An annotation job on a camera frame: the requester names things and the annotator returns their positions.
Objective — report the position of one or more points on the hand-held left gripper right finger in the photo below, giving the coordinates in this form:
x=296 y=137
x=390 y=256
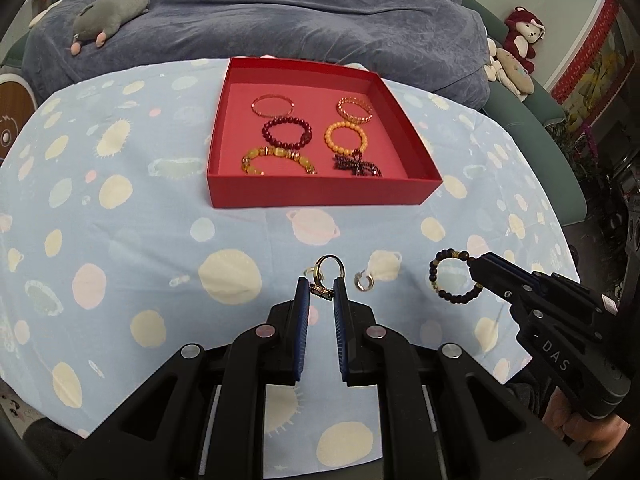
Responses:
x=341 y=330

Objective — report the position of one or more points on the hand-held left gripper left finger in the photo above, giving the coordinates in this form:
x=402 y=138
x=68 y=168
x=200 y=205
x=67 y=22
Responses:
x=300 y=330

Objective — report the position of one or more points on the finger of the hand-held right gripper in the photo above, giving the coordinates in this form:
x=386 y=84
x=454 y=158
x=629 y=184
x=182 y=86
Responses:
x=492 y=277
x=555 y=287

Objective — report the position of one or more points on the red cardboard box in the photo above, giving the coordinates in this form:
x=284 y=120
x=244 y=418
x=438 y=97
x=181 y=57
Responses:
x=310 y=195

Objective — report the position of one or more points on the wide gold cuff bangle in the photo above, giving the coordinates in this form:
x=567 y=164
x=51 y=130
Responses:
x=354 y=116

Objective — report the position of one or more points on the thin gold bangle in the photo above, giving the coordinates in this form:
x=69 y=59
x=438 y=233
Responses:
x=260 y=110

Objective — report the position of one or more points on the person's right hand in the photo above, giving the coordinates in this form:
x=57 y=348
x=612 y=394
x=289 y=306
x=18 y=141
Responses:
x=595 y=435

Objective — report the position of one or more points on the potted plant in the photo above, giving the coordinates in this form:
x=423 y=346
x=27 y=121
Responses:
x=582 y=155

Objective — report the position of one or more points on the green sofa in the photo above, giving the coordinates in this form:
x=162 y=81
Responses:
x=545 y=150

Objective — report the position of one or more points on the light blue printed sheet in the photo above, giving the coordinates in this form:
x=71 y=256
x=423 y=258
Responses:
x=150 y=240

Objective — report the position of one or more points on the beige plush toy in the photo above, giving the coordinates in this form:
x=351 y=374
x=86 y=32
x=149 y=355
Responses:
x=512 y=70

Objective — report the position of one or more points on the red monkey plush toy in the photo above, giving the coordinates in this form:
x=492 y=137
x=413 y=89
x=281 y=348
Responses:
x=522 y=40

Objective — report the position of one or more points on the dark cloth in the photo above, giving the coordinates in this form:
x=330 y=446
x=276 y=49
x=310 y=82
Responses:
x=50 y=450

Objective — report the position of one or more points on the blue-grey blanket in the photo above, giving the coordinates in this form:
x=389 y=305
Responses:
x=300 y=10

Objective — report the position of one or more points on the round wood-faced white device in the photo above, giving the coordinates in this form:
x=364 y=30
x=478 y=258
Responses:
x=12 y=115

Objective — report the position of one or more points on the grey mouse plush toy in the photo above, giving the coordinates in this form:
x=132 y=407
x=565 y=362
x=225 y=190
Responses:
x=105 y=15

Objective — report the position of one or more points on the red wall hanging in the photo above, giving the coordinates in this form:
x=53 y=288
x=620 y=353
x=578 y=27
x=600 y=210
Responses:
x=582 y=70

